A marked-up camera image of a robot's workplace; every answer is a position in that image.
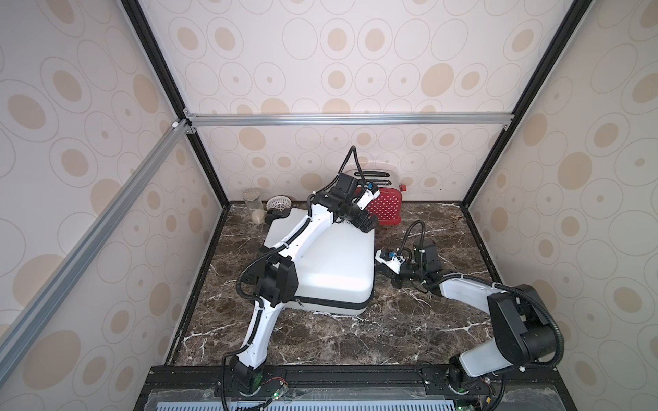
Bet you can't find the white hard-shell suitcase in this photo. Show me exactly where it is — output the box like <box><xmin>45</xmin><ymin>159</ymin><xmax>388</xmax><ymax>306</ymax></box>
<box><xmin>265</xmin><ymin>205</ymin><xmax>375</xmax><ymax>316</ymax></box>

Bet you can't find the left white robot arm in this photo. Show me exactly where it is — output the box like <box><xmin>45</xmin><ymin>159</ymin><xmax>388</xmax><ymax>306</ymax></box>
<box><xmin>226</xmin><ymin>173</ymin><xmax>380</xmax><ymax>393</ymax></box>

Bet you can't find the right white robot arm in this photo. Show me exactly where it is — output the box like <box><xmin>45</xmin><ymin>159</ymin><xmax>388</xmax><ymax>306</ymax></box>
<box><xmin>375</xmin><ymin>242</ymin><xmax>565</xmax><ymax>390</ymax></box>

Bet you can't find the red polka-dot toaster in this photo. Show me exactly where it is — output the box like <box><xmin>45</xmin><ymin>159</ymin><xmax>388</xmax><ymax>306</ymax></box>
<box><xmin>343</xmin><ymin>167</ymin><xmax>405</xmax><ymax>226</ymax></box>

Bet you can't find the white patterned bowl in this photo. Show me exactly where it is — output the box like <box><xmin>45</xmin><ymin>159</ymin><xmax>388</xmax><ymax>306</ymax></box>
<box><xmin>266</xmin><ymin>195</ymin><xmax>292</xmax><ymax>211</ymax></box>

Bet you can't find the glass jar with rice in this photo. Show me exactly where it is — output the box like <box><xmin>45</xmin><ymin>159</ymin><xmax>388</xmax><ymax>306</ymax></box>
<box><xmin>243</xmin><ymin>188</ymin><xmax>266</xmax><ymax>224</ymax></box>

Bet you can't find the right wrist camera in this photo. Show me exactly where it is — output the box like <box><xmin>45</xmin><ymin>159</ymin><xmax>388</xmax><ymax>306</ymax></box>
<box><xmin>375</xmin><ymin>248</ymin><xmax>405</xmax><ymax>275</ymax></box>

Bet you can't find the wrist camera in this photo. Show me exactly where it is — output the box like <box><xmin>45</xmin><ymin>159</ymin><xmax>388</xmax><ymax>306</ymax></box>
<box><xmin>354</xmin><ymin>185</ymin><xmax>380</xmax><ymax>210</ymax></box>
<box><xmin>375</xmin><ymin>248</ymin><xmax>405</xmax><ymax>275</ymax></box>

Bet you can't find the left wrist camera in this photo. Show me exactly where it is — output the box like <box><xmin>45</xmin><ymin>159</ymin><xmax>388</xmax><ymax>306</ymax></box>
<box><xmin>354</xmin><ymin>185</ymin><xmax>380</xmax><ymax>210</ymax></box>

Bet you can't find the aluminium frame rail back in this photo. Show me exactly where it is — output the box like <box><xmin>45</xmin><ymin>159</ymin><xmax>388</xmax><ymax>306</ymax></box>
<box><xmin>190</xmin><ymin>112</ymin><xmax>514</xmax><ymax>128</ymax></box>

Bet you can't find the aluminium frame rail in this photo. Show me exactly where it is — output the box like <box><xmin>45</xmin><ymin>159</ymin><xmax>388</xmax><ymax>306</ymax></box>
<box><xmin>1</xmin><ymin>118</ymin><xmax>191</xmax><ymax>385</ymax></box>
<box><xmin>190</xmin><ymin>112</ymin><xmax>514</xmax><ymax>128</ymax></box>

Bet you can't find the aluminium frame rail left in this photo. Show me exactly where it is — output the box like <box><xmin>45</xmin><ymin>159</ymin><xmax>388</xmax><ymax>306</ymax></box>
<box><xmin>1</xmin><ymin>118</ymin><xmax>191</xmax><ymax>385</ymax></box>

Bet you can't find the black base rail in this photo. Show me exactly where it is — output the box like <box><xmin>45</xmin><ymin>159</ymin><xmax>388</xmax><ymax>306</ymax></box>
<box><xmin>135</xmin><ymin>364</ymin><xmax>576</xmax><ymax>410</ymax></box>

